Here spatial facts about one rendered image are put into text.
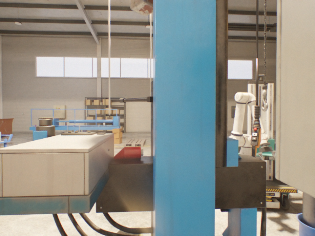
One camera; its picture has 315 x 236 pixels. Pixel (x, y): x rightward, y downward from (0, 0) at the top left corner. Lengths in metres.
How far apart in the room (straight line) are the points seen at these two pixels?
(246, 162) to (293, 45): 0.65
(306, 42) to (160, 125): 0.38
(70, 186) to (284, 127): 0.51
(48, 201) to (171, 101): 0.43
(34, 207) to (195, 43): 0.63
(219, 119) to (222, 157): 0.14
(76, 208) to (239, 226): 0.69
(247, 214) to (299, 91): 0.74
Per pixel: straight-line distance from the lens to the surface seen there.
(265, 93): 1.77
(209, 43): 0.61
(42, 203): 0.62
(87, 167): 0.56
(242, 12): 13.40
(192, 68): 0.58
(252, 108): 2.77
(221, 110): 0.75
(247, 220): 1.00
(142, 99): 0.86
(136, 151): 0.86
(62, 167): 0.58
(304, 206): 2.17
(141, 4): 1.05
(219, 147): 0.76
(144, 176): 0.82
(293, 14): 0.35
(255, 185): 0.96
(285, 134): 0.33
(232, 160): 0.80
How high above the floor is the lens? 1.28
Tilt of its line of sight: 1 degrees down
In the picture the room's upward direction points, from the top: straight up
